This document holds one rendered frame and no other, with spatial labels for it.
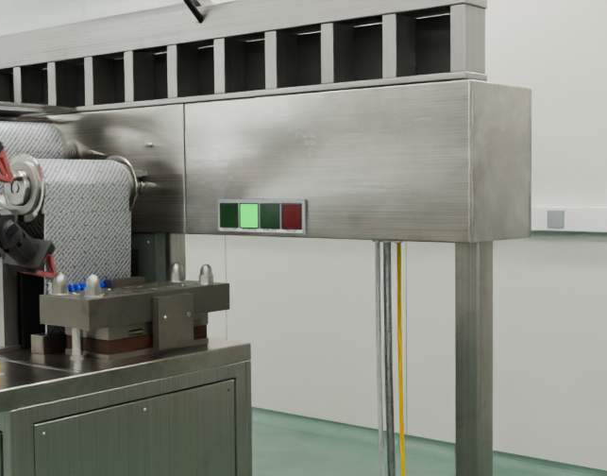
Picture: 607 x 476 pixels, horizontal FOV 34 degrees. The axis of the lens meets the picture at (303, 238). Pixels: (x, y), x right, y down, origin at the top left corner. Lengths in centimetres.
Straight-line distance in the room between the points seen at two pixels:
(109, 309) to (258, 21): 69
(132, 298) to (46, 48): 89
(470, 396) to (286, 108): 70
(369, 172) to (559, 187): 243
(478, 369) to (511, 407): 249
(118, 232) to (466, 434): 88
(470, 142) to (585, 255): 249
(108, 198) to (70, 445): 61
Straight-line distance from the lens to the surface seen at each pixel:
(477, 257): 202
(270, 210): 211
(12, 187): 220
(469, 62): 187
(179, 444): 212
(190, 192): 228
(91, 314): 200
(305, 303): 510
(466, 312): 204
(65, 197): 219
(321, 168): 203
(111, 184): 227
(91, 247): 223
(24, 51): 280
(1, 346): 223
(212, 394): 217
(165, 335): 210
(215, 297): 223
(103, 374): 195
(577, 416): 440
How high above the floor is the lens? 125
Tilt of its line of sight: 3 degrees down
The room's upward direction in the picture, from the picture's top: 1 degrees counter-clockwise
